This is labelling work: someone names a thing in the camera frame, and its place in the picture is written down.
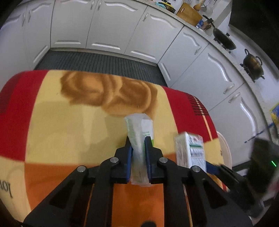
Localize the black floor mat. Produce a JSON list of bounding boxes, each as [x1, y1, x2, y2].
[[35, 50, 167, 87]]

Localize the bronze stock pot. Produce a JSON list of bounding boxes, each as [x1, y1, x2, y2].
[[240, 49, 265, 82]]

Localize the white green carton box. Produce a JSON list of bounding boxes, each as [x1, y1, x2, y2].
[[174, 132, 206, 172]]

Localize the yellow oil bottle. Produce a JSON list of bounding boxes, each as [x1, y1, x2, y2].
[[270, 103, 279, 126]]

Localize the colourful patterned table blanket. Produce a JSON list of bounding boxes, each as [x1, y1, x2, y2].
[[1, 71, 223, 221]]

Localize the wooden spatula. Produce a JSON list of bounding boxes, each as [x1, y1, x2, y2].
[[193, 0, 205, 11]]

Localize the black yellow casserole pot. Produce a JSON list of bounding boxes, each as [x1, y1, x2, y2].
[[157, 1, 175, 13]]

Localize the black wok with lid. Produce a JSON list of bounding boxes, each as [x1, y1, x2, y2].
[[203, 15, 236, 51]]

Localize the wooden cutting board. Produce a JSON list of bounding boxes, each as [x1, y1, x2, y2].
[[176, 3, 202, 27]]

